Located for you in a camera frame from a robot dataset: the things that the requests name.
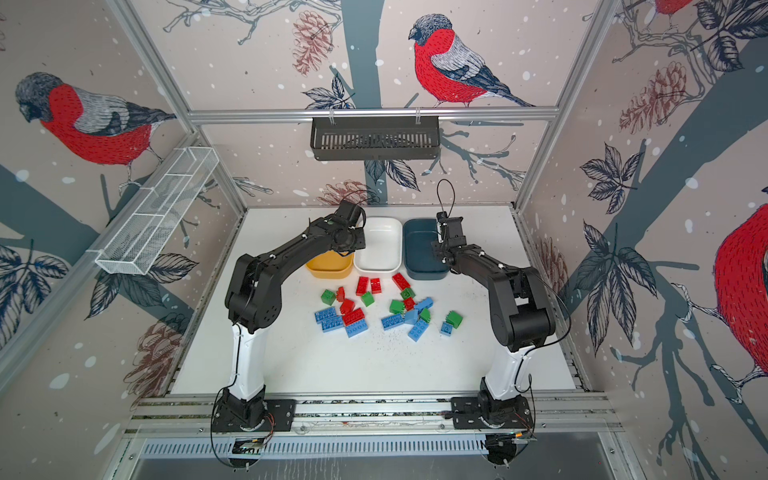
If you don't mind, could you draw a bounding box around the yellow plastic bin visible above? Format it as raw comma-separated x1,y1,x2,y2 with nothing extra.
306,251,354,280

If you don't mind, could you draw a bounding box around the dark teal plastic bin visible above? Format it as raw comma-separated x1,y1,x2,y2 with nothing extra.
403,218,449,281

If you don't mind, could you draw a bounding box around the white plastic bin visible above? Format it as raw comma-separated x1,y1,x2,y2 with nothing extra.
354,217,403,275

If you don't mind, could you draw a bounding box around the red lego long top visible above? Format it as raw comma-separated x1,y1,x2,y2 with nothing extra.
355,276,370,297

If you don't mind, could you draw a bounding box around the red lego square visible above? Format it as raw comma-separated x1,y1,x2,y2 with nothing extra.
370,278,383,295

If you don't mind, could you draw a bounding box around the blue long lego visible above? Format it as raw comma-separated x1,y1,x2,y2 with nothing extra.
408,319,429,342
345,318,369,338

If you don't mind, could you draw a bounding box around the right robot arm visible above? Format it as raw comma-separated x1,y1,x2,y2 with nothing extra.
433,211,555,428

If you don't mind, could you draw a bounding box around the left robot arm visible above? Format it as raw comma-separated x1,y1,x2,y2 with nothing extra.
213,200,366,431

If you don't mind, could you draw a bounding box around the blue lego pair left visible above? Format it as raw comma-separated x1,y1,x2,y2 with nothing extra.
314,307,344,333

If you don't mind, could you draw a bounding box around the small blue lego centre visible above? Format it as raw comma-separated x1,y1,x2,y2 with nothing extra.
404,310,419,325

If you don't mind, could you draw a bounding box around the black hanging wire basket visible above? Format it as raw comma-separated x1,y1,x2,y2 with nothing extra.
310,116,441,161

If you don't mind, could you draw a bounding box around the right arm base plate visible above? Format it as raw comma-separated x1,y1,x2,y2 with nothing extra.
445,395,534,430

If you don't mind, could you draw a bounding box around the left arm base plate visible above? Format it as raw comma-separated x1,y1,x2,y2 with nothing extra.
211,397,297,433

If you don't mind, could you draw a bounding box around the white mesh wall shelf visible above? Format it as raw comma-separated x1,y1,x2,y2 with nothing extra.
95,146,219,275

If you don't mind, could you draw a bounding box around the aluminium front rail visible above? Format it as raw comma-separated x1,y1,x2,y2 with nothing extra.
124,390,624,437

